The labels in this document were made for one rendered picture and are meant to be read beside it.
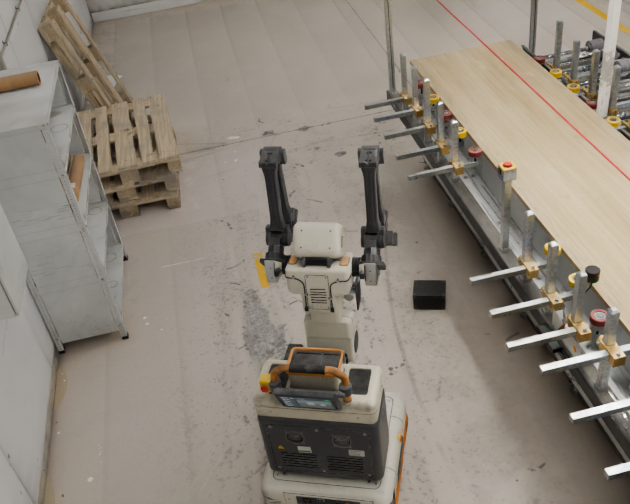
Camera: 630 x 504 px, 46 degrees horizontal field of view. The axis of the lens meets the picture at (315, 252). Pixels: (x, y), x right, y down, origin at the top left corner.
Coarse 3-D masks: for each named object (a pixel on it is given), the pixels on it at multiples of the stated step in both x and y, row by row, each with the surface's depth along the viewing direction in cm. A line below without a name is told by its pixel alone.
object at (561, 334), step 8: (568, 328) 320; (592, 328) 320; (600, 328) 320; (536, 336) 319; (544, 336) 318; (552, 336) 318; (560, 336) 318; (568, 336) 319; (512, 344) 317; (520, 344) 316; (528, 344) 317; (536, 344) 318
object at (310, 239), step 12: (300, 228) 314; (312, 228) 313; (324, 228) 311; (336, 228) 311; (300, 240) 313; (312, 240) 312; (324, 240) 311; (336, 240) 310; (300, 252) 313; (312, 252) 312; (324, 252) 311; (336, 252) 310
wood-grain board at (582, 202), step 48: (480, 48) 549; (480, 96) 490; (528, 96) 482; (576, 96) 474; (480, 144) 442; (528, 144) 435; (576, 144) 429; (624, 144) 422; (528, 192) 397; (576, 192) 391; (624, 192) 386; (576, 240) 360; (624, 240) 356; (624, 288) 330
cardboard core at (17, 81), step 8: (32, 72) 423; (0, 80) 421; (8, 80) 421; (16, 80) 422; (24, 80) 422; (32, 80) 423; (40, 80) 430; (0, 88) 422; (8, 88) 423; (16, 88) 425
